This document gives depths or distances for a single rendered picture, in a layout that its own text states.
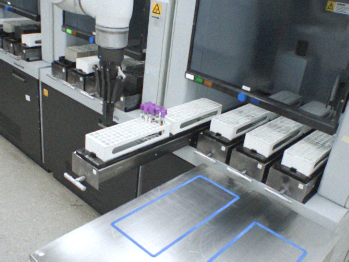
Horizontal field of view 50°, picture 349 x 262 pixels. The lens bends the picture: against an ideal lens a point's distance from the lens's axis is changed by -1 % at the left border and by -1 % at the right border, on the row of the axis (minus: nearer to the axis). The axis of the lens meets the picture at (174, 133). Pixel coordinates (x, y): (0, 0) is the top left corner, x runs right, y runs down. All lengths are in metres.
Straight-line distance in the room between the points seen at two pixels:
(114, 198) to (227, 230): 1.10
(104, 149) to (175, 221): 0.34
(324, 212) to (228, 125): 0.44
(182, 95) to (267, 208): 0.68
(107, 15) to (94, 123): 0.96
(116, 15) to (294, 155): 0.71
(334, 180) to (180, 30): 0.79
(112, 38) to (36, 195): 1.55
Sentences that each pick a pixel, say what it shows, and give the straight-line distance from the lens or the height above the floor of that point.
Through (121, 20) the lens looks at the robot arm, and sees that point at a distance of 1.03.
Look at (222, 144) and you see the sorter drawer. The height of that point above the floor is 0.80.
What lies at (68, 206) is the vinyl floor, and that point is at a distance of 2.32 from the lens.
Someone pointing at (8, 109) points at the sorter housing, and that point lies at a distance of 2.74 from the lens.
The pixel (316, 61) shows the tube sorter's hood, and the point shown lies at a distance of 1.23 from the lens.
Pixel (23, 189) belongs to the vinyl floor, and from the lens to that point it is 2.49.
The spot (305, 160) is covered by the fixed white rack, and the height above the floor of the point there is 0.86.
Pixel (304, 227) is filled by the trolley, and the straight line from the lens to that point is 1.04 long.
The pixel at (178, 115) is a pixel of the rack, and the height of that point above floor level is 0.86.
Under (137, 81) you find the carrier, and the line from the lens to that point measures 1.71.
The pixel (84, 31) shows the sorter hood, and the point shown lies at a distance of 1.97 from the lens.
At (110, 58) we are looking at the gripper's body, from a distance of 1.06.
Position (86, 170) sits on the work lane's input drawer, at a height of 0.78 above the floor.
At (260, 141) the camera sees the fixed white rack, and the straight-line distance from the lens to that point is 1.32.
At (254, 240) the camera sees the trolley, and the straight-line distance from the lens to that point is 0.95.
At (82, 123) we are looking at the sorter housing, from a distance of 2.00.
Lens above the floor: 1.41
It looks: 26 degrees down
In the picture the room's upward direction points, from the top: 8 degrees clockwise
